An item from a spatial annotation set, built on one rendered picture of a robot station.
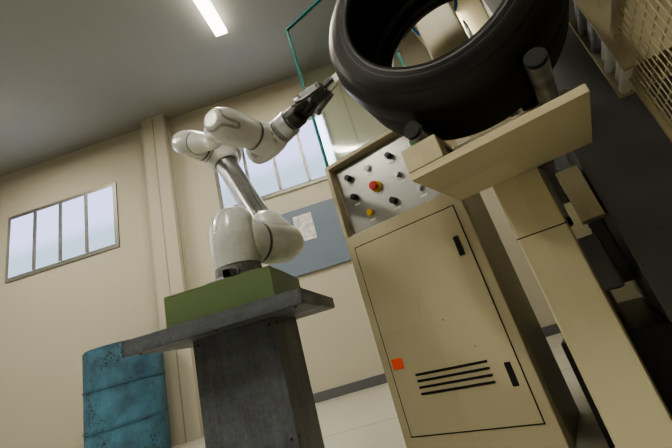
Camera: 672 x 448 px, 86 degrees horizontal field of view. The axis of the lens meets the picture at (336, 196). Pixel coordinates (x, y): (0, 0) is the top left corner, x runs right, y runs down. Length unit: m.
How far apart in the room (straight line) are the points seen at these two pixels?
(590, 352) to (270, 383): 0.82
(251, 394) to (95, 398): 2.87
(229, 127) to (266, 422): 0.83
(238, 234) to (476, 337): 0.89
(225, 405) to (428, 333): 0.75
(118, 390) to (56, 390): 1.47
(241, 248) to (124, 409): 2.76
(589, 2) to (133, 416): 3.84
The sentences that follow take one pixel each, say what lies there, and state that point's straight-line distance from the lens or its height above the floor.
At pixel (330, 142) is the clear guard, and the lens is 1.82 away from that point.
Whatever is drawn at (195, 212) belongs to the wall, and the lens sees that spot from 4.51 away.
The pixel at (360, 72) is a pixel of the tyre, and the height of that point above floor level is 1.08.
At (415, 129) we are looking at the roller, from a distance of 0.87.
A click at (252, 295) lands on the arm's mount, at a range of 1.10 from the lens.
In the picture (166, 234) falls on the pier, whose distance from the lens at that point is 4.46.
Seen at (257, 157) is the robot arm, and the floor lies 1.14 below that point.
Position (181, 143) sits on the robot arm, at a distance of 1.69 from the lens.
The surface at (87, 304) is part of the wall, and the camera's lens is 5.06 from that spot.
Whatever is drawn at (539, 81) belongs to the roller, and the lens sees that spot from 0.90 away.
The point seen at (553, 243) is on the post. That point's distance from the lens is 1.13.
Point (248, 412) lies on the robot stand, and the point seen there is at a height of 0.39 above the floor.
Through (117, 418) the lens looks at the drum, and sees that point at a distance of 3.83.
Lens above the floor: 0.51
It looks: 21 degrees up
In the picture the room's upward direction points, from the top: 17 degrees counter-clockwise
